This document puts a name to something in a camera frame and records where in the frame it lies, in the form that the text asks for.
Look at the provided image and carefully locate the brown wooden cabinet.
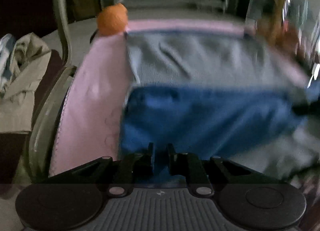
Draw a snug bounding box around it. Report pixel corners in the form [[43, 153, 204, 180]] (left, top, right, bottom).
[[66, 0, 101, 23]]

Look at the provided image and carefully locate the folded clothes pile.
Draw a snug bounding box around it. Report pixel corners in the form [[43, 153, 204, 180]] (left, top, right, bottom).
[[1, 33, 52, 133]]

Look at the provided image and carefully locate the pink dog print blanket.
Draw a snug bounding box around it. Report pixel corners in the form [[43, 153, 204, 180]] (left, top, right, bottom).
[[48, 18, 311, 179]]

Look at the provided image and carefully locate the bumpy orange citrus fruit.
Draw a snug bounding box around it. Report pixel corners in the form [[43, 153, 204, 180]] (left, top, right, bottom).
[[97, 3, 129, 36]]

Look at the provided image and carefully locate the grey blue waffle sweater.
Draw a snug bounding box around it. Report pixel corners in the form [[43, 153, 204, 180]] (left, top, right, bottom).
[[120, 31, 319, 180]]

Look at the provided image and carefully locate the orange juice bottle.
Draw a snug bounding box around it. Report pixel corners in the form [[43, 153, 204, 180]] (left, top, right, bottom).
[[256, 0, 298, 53]]

